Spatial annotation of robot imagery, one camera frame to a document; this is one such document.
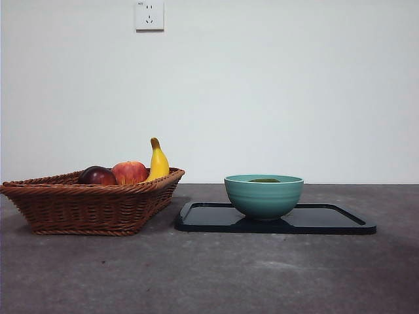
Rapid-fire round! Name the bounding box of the teal ceramic bowl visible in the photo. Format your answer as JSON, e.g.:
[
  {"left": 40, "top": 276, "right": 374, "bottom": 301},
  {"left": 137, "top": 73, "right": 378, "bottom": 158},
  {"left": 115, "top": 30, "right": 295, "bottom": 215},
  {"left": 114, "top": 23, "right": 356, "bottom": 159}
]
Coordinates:
[{"left": 223, "top": 174, "right": 305, "bottom": 222}]

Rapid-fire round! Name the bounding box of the yellow banana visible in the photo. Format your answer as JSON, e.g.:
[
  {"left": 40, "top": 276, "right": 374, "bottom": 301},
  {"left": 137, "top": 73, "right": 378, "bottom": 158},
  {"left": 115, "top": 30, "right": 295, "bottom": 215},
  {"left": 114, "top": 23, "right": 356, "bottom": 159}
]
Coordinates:
[{"left": 143, "top": 137, "right": 170, "bottom": 183}]

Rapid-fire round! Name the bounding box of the red yellow apple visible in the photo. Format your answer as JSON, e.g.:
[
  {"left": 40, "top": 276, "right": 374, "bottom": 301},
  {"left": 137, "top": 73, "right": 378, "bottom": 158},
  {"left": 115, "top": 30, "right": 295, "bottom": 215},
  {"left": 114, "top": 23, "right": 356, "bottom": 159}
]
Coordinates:
[{"left": 111, "top": 160, "right": 149, "bottom": 186}]

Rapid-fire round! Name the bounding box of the dark red plum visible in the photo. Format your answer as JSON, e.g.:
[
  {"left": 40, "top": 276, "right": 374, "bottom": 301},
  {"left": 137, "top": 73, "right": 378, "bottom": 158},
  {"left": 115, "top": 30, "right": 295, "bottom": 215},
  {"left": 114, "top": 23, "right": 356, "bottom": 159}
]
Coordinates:
[{"left": 77, "top": 166, "right": 118, "bottom": 186}]

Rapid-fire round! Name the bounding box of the dark green rectangular tray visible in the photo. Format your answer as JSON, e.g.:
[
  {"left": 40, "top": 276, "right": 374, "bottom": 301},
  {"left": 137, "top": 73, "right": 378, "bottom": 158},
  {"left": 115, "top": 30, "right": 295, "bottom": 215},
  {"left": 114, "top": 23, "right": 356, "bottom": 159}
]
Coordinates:
[{"left": 173, "top": 201, "right": 377, "bottom": 235}]

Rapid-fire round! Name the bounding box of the brown wicker basket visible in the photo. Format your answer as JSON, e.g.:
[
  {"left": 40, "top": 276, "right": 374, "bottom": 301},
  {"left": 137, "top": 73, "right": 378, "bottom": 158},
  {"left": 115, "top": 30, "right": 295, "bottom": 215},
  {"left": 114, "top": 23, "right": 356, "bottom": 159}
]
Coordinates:
[{"left": 0, "top": 167, "right": 186, "bottom": 236}]

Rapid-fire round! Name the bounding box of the white wall socket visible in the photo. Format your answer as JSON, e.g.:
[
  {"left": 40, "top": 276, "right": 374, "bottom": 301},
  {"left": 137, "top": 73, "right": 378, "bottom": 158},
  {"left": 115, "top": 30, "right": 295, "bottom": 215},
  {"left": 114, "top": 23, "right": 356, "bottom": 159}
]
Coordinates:
[{"left": 135, "top": 0, "right": 165, "bottom": 33}]

